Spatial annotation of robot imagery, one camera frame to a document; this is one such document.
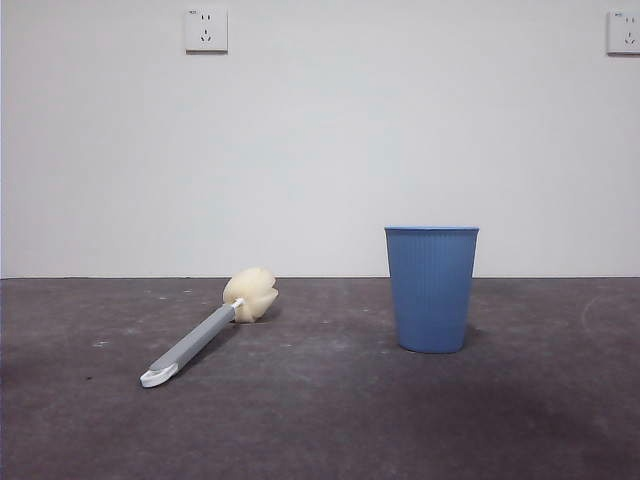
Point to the blue ribbed plastic cup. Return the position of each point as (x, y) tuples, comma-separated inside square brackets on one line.
[(431, 295)]

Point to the white wall socket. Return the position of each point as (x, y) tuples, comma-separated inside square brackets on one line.
[(206, 30), (625, 32)]

